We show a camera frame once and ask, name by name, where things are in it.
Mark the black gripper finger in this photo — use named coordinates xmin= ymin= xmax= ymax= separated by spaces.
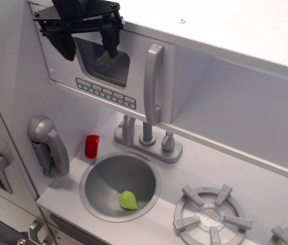
xmin=99 ymin=15 xmax=120 ymax=58
xmin=46 ymin=34 xmax=76 ymax=61

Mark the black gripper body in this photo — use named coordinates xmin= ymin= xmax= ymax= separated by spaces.
xmin=33 ymin=1 xmax=124 ymax=36

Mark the white microwave door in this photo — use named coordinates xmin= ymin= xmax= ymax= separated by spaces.
xmin=36 ymin=21 xmax=177 ymax=125

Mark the red toy cylinder piece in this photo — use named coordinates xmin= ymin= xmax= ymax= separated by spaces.
xmin=85 ymin=135 xmax=100 ymax=159

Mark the grey toy telephone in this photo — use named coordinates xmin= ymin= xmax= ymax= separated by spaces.
xmin=28 ymin=115 xmax=69 ymax=179

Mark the grey toy faucet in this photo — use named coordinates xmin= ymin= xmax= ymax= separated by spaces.
xmin=114 ymin=115 xmax=183 ymax=164

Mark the white toy kitchen shelf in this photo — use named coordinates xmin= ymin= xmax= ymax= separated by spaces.
xmin=40 ymin=1 xmax=288 ymax=178

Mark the grey round sink bowl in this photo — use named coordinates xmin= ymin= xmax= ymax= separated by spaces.
xmin=80 ymin=152 xmax=161 ymax=222

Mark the green toy pear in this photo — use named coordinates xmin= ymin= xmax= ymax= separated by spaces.
xmin=118 ymin=190 xmax=138 ymax=210

